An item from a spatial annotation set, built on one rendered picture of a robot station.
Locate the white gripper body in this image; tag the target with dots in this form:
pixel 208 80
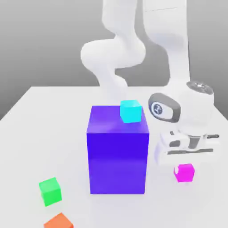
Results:
pixel 188 157

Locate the large purple box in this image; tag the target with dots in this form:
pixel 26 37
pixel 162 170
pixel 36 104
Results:
pixel 117 160

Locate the small orange cube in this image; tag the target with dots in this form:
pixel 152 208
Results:
pixel 58 222

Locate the small green cube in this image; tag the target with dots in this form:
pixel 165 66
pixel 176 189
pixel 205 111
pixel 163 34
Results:
pixel 50 193

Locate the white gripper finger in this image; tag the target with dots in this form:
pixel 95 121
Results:
pixel 176 170

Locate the small magenta cube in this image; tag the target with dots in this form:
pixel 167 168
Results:
pixel 186 173

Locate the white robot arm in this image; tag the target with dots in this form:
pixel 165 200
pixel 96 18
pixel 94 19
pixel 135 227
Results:
pixel 114 53

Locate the small cyan cube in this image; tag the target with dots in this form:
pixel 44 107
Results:
pixel 131 112

